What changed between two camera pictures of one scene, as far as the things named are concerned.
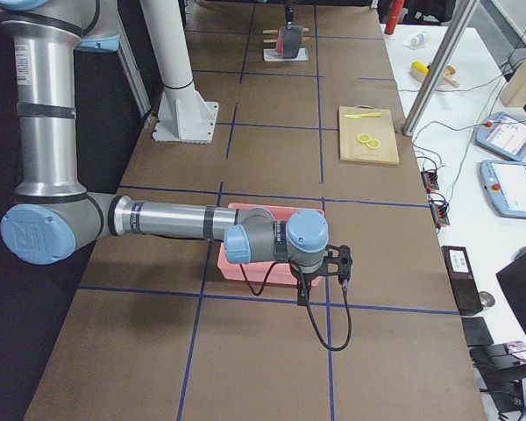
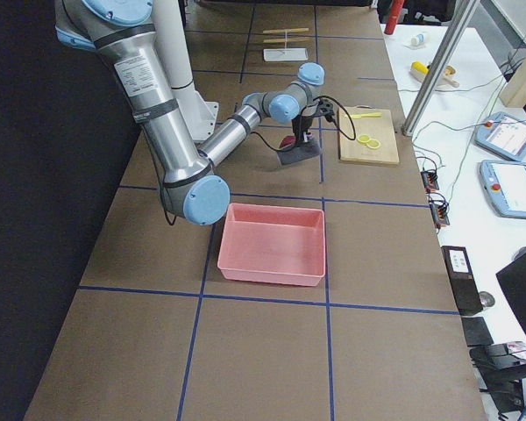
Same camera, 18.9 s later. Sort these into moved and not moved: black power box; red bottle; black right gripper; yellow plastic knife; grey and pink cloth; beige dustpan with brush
Moved: grey and pink cloth; black right gripper
Not moved: red bottle; yellow plastic knife; beige dustpan with brush; black power box
